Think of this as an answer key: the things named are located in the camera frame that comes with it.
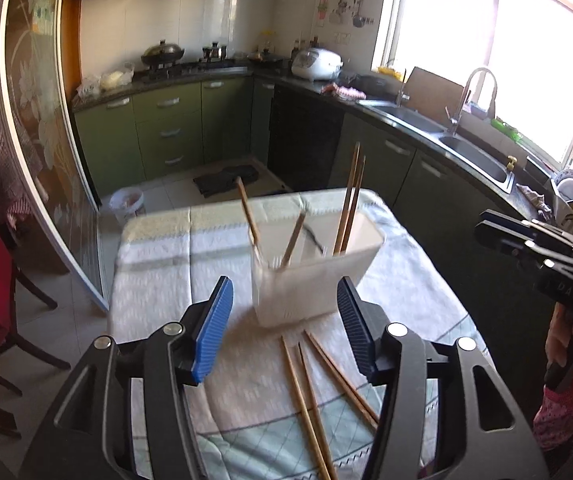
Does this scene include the white plastic bags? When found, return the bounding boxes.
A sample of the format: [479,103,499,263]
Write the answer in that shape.
[76,62,134,98]

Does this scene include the dark stone kitchen countertop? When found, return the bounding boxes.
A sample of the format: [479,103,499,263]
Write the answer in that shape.
[71,62,567,221]

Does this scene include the light bamboo chopstick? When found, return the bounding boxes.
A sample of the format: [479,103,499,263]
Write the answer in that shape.
[279,211,307,268]
[306,330,381,421]
[303,333,377,429]
[297,342,339,480]
[280,336,331,480]

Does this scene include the black gas stove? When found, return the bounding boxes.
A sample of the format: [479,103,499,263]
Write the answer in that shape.
[134,59,240,81]

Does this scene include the white plastic bucket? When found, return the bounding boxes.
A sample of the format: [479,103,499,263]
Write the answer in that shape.
[110,187,146,223]

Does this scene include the tall steel faucet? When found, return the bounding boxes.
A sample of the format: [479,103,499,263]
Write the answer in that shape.
[445,66,498,136]

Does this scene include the dark condiment bottles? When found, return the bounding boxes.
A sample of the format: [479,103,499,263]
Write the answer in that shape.
[291,36,319,58]

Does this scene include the pale blue patterned tablecloth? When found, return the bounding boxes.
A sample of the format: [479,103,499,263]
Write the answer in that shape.
[109,189,492,480]

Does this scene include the floral glass sliding door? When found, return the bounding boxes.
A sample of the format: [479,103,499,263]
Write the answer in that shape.
[0,0,112,311]

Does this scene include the grey dish rag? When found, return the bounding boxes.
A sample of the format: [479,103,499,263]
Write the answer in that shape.
[516,184,552,216]

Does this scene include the black floor mat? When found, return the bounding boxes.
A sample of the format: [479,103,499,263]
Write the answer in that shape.
[193,164,260,198]

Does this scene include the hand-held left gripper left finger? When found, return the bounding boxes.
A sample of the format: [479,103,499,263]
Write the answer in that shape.
[19,275,235,480]

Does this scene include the black pan with lid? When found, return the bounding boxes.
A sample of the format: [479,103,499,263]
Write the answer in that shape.
[247,47,284,66]

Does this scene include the black plastic fork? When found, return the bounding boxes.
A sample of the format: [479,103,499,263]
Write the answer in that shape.
[269,224,328,268]

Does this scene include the dish rack with plates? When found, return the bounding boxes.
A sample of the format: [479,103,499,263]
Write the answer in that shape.
[549,170,573,236]

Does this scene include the black built-in appliance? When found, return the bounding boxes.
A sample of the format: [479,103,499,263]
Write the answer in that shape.
[268,85,344,193]

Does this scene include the wooden cutting board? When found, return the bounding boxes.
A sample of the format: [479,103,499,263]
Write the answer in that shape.
[406,66,467,121]

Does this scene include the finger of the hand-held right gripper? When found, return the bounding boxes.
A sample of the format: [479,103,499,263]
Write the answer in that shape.
[474,222,573,274]
[478,209,573,257]

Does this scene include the green plastic containers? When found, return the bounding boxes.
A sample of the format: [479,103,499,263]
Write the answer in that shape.
[491,117,524,142]

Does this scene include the white rice cooker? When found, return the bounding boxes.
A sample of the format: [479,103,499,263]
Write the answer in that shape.
[291,47,343,82]

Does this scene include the pink dish cloth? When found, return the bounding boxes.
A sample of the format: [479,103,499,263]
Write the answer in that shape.
[323,82,367,101]

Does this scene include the steel double sink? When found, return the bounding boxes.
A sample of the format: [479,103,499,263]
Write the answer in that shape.
[356,99,516,193]

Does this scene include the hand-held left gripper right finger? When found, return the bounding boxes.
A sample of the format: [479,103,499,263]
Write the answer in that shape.
[335,275,550,480]

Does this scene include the hanging kitchen utensils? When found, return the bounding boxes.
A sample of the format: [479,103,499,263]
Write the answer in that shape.
[316,0,373,28]

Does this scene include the black wok with lid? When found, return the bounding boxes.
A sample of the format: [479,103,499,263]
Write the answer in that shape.
[141,39,186,67]

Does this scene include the white plastic utensil holder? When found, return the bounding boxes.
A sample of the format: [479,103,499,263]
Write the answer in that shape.
[250,210,386,330]

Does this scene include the small steel faucet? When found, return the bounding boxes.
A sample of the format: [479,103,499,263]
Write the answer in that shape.
[395,67,411,107]

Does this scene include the kitchen window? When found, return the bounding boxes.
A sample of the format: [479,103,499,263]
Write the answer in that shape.
[373,0,573,168]

